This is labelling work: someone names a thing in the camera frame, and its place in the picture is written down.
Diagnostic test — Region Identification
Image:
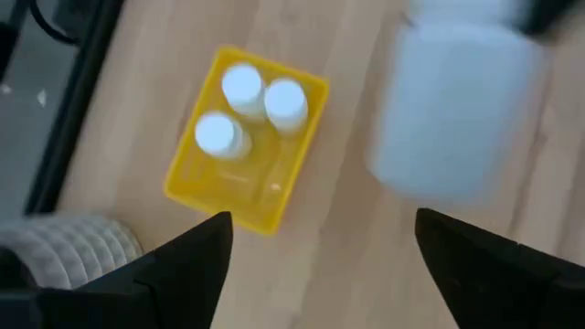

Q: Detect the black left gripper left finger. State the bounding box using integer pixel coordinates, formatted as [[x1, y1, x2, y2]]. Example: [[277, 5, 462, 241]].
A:
[[76, 210, 235, 329]]

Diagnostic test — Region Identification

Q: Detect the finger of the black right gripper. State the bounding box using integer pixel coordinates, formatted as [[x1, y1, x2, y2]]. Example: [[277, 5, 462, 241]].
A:
[[515, 0, 582, 37]]

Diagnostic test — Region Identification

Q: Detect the grey braided cable sleeve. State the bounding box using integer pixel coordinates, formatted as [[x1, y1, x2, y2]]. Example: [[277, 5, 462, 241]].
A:
[[0, 211, 145, 292]]

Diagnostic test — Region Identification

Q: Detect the black cable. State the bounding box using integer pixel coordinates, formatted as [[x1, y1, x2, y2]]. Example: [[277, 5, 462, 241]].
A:
[[27, 0, 81, 47]]

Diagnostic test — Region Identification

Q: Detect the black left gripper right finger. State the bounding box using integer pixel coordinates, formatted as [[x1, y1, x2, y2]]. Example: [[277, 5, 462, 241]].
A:
[[414, 207, 585, 329]]

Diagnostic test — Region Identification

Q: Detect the black table frame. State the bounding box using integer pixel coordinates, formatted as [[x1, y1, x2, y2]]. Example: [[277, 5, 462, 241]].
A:
[[23, 0, 127, 216]]

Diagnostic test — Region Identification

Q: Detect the yellow plastic basket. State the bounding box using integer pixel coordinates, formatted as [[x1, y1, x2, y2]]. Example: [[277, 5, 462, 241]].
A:
[[163, 44, 331, 237]]

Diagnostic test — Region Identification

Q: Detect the white pill bottle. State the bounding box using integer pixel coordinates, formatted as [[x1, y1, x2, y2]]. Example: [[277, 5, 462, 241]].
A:
[[220, 62, 267, 119], [367, 0, 546, 205], [263, 78, 310, 134], [194, 111, 252, 161]]

